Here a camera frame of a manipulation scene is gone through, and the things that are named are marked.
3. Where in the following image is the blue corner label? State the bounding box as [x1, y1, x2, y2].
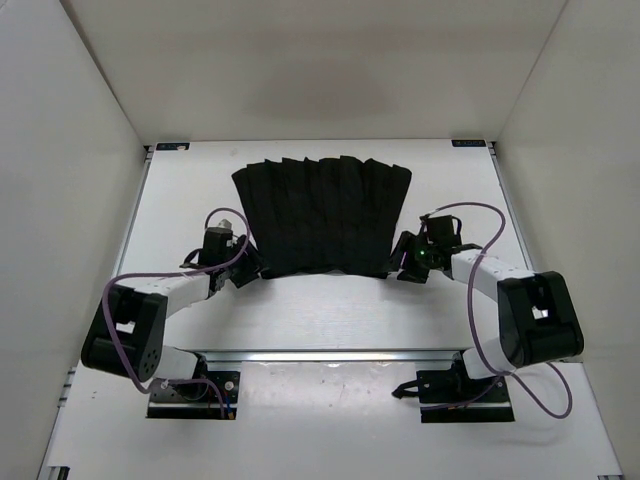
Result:
[155, 142, 190, 151]
[451, 139, 487, 148]

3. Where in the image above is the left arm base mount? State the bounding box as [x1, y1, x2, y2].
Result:
[146, 352, 241, 421]

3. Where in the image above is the left blue corner label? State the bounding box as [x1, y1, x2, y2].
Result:
[155, 142, 190, 151]

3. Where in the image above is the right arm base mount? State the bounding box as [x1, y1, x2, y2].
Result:
[391, 353, 515, 424]

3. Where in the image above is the black pleated skirt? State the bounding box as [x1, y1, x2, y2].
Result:
[232, 156, 412, 279]

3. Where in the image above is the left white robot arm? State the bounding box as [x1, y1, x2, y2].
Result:
[81, 221, 263, 398]

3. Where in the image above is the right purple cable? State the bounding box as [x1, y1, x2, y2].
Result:
[419, 201, 575, 419]

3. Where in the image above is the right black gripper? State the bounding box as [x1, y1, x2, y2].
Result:
[381, 232, 438, 283]

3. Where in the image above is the right blue corner label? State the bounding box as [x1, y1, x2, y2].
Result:
[451, 139, 487, 148]

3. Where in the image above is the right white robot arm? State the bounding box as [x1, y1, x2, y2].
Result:
[390, 215, 584, 401]

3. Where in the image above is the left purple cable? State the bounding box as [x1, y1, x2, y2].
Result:
[102, 207, 251, 419]

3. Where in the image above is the purple cable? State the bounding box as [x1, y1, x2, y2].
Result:
[419, 201, 575, 419]
[102, 207, 251, 419]

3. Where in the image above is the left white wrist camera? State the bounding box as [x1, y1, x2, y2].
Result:
[216, 219, 233, 232]

